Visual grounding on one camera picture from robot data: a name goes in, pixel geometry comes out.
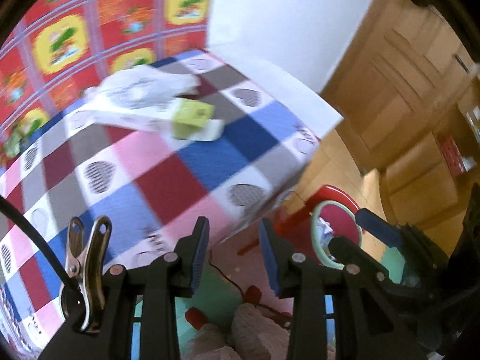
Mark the red green trash bin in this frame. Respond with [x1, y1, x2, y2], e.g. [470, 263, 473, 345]
[310, 200, 363, 270]

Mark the wooden cabinet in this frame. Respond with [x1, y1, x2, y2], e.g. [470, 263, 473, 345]
[380, 76, 479, 230]

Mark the metal spring clamp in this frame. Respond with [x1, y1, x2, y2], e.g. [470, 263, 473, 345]
[59, 215, 112, 334]

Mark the checkered heart bed sheet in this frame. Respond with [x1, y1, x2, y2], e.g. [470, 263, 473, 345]
[1, 49, 318, 268]

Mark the red perforated basket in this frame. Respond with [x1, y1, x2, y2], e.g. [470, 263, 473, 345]
[439, 136, 466, 177]

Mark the white bedside table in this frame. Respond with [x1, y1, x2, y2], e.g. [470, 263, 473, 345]
[208, 42, 343, 139]

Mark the white green cardboard box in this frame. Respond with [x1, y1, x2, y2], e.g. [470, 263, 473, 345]
[88, 95, 226, 143]

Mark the white printed plastic bag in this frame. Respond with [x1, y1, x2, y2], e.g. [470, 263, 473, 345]
[85, 65, 200, 110]

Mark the red floral patterned headboard cloth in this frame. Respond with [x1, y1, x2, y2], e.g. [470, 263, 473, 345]
[1, 0, 210, 158]

